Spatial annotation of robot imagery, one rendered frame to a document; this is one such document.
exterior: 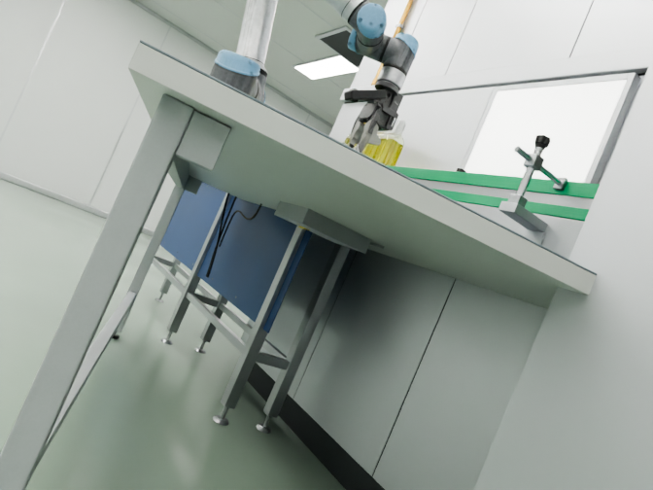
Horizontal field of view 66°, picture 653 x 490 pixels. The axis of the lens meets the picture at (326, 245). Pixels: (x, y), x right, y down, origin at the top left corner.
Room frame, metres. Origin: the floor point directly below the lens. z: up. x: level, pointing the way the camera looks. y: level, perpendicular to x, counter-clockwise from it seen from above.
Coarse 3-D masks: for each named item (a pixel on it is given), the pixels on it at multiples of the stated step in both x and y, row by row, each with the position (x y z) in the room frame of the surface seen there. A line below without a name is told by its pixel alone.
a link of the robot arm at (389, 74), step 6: (384, 66) 1.42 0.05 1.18; (384, 72) 1.41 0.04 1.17; (390, 72) 1.40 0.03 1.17; (396, 72) 1.40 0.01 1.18; (378, 78) 1.43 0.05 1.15; (384, 78) 1.41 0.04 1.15; (390, 78) 1.40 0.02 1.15; (396, 78) 1.41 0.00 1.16; (402, 78) 1.42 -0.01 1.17; (396, 84) 1.41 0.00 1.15; (402, 84) 1.43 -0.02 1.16
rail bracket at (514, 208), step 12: (540, 144) 0.99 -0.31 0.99; (528, 156) 0.98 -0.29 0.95; (540, 156) 1.00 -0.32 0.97; (528, 168) 1.00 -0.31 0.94; (540, 168) 1.01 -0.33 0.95; (528, 180) 0.99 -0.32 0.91; (552, 180) 1.04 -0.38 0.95; (564, 180) 1.05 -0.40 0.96; (516, 192) 1.00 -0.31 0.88; (504, 204) 1.00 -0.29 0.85; (516, 204) 0.98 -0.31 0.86; (516, 216) 1.00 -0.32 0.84; (528, 216) 1.00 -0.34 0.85; (528, 228) 1.06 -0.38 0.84; (540, 228) 1.02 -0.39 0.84; (540, 240) 1.03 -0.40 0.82
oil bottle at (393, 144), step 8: (392, 136) 1.64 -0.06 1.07; (400, 136) 1.65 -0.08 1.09; (384, 144) 1.66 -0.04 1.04; (392, 144) 1.64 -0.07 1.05; (400, 144) 1.65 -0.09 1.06; (384, 152) 1.64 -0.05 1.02; (392, 152) 1.64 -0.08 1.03; (400, 152) 1.66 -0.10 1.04; (384, 160) 1.64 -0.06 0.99; (392, 160) 1.65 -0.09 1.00
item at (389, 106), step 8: (376, 88) 1.46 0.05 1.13; (384, 88) 1.43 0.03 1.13; (392, 88) 1.41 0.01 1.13; (392, 96) 1.44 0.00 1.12; (400, 96) 1.45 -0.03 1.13; (368, 104) 1.43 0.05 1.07; (376, 104) 1.40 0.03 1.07; (384, 104) 1.41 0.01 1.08; (392, 104) 1.44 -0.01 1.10; (368, 112) 1.42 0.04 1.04; (384, 112) 1.42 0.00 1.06; (392, 112) 1.42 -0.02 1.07; (368, 120) 1.41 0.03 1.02; (384, 120) 1.43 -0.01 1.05; (392, 120) 1.44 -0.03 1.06; (384, 128) 1.44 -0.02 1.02; (392, 128) 1.43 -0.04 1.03
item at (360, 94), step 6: (354, 90) 1.37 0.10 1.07; (360, 90) 1.38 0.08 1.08; (366, 90) 1.39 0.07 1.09; (372, 90) 1.40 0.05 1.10; (378, 90) 1.41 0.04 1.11; (384, 90) 1.41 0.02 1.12; (348, 96) 1.39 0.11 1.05; (354, 96) 1.37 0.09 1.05; (360, 96) 1.38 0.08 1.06; (366, 96) 1.39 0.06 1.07; (372, 96) 1.40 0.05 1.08; (378, 96) 1.41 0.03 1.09; (384, 96) 1.42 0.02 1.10
